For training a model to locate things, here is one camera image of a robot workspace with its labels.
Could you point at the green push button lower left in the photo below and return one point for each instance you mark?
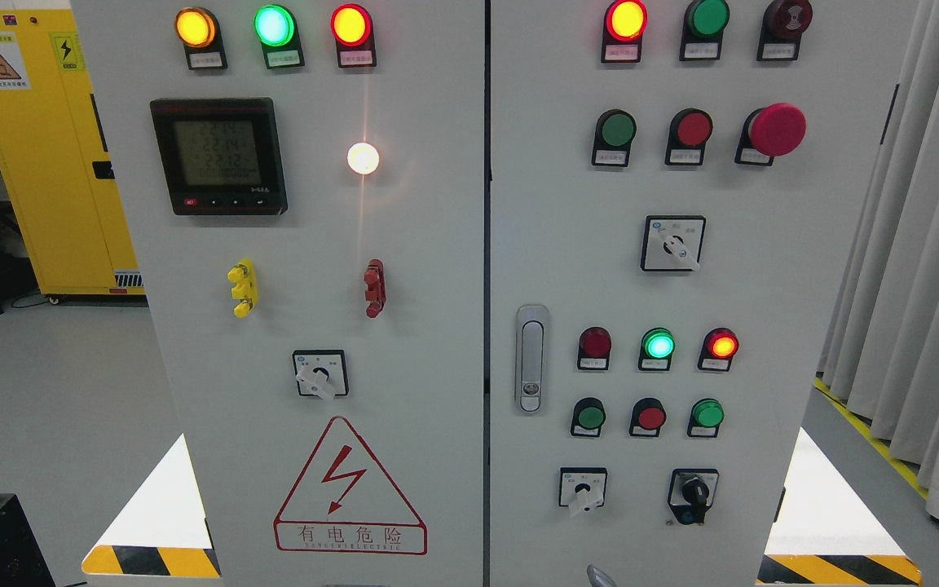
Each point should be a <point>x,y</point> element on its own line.
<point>587,418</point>

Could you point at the red push button lower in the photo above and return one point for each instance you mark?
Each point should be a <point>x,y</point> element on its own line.
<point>647,418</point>

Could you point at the green start push button upper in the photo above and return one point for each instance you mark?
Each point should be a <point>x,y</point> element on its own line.
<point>614,133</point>

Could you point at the green push button lower right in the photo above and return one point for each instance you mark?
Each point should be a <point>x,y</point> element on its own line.
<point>706,418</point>

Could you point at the red stop push button upper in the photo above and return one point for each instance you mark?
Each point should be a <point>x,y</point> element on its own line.
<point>688,135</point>

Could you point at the red mushroom emergency stop button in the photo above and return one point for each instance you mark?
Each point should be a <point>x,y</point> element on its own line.
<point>770,132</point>

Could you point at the grey electrical control cabinet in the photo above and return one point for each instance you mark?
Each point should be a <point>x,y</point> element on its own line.
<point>485,201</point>

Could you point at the red test terminal block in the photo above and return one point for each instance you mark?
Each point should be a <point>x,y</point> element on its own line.
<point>375,288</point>

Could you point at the unlit dark red indicator light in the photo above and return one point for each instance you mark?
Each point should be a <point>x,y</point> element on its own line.
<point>594,349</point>

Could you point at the lit white indicator light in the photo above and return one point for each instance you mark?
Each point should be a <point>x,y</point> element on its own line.
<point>363,158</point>

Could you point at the lit green indicator light lower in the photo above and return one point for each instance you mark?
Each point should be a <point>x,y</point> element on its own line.
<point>656,350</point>

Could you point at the lit green indicator light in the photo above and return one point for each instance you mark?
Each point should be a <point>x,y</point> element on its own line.
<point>656,350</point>
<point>277,32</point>

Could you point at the yellow test terminal block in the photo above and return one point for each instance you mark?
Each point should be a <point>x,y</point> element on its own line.
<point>244,287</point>

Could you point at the red electric danger warning sticker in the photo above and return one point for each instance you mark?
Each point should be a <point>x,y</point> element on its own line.
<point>345,501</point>

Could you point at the lit red-orange indicator light lower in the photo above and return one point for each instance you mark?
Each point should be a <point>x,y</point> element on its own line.
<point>717,351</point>

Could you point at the black digital power meter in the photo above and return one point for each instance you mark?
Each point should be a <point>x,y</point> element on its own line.
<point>220,156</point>

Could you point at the lit red indicator light left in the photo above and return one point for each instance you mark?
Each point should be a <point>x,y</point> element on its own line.
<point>352,28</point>

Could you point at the lit red indicator light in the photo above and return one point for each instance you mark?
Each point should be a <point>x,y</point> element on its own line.
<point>623,25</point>
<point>352,28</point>

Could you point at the lit red indicator light right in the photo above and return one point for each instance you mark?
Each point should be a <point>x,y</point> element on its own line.
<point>623,25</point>

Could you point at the lit green indicator light top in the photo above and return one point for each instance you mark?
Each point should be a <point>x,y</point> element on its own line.
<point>277,32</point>

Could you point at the unlit green indicator light top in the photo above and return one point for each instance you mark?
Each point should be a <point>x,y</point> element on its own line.
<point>702,30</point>

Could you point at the yellow indicator light top left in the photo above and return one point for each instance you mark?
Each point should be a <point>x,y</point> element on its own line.
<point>199,31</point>

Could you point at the grey curtain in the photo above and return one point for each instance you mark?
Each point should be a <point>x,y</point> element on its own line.
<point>881,356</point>

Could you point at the yellow safety storage cabinet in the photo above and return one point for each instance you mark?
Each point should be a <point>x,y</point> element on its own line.
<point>55,161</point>

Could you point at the silver cabinet door handle lock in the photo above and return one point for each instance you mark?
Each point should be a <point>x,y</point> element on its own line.
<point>529,368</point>

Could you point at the white selector switch left door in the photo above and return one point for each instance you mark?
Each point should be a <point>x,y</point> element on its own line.
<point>321,373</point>

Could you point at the white selector switch upper right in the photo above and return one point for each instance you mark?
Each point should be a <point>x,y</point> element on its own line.
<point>672,243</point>

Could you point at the white selector switch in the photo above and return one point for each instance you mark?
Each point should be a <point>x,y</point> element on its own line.
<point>672,243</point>
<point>581,490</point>

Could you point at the white selector switch lower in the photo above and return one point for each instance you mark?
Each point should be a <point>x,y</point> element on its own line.
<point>581,490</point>

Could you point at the black rotary knob switch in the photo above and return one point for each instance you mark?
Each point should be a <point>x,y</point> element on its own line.
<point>691,494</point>

